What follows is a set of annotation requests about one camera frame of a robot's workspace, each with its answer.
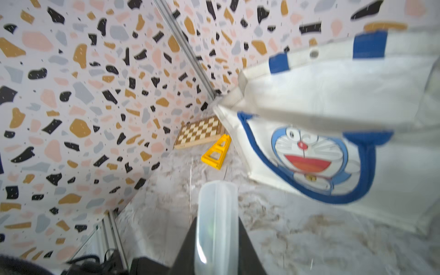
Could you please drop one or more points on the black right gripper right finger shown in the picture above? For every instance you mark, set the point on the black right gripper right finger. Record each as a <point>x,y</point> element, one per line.
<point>248,260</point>

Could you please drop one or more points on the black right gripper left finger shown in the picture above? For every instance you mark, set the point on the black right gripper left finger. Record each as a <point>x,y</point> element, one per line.
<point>184,262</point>

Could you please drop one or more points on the green label compass case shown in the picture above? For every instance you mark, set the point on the green label compass case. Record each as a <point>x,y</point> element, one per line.
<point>217,230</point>

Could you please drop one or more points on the white Doraemon canvas bag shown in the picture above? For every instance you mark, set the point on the white Doraemon canvas bag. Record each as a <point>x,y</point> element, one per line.
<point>353,123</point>

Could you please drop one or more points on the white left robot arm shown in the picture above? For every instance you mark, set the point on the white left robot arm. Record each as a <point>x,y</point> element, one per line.
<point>85,265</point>

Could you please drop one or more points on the yellow plastic triangular stand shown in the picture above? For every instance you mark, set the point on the yellow plastic triangular stand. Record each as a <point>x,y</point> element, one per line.
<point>216,155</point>

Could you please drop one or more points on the wooden folding chess board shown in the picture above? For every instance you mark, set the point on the wooden folding chess board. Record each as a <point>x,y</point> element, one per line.
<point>200,132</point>

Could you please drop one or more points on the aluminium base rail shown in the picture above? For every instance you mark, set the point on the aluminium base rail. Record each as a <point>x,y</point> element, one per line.
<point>105,243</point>

